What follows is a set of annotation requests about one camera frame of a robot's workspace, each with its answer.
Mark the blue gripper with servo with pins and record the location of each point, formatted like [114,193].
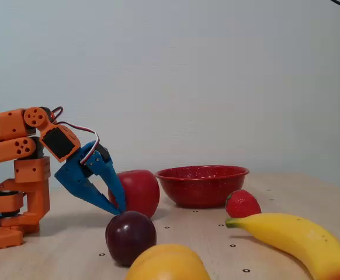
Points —
[74,172]

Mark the yellow orange toy peach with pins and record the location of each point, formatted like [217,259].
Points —
[167,265]

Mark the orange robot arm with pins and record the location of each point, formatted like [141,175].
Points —
[9,128]

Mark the orange robot base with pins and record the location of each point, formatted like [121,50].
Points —
[35,201]

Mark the red speckled enamel bowl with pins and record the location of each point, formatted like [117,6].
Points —
[202,189]

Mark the red toy apple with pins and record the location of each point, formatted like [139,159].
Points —
[140,189]

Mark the dark purple toy plum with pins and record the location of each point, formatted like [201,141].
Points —
[129,236]

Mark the red toy strawberry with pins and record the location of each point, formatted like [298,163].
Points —
[243,204]

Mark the yellow toy banana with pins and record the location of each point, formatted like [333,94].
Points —
[289,236]

